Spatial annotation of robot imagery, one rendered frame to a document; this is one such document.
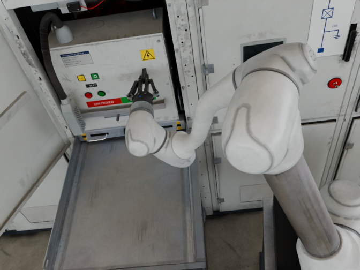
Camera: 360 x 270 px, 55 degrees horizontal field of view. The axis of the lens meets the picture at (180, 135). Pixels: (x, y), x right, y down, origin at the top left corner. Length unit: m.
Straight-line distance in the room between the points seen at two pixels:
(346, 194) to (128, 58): 0.95
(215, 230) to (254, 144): 1.74
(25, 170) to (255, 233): 1.42
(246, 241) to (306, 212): 1.43
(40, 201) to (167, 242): 1.14
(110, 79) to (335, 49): 0.93
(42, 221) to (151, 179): 1.16
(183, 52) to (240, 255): 1.34
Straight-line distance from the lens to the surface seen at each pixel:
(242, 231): 2.33
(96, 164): 1.70
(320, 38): 1.50
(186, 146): 1.18
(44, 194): 2.25
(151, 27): 1.44
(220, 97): 0.90
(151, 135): 1.16
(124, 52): 1.44
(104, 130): 1.73
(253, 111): 0.66
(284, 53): 0.78
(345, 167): 2.17
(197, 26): 1.38
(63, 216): 1.58
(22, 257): 2.66
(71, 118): 1.56
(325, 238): 1.00
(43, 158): 1.77
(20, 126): 1.63
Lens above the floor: 2.07
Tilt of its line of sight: 46 degrees down
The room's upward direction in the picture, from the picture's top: 11 degrees counter-clockwise
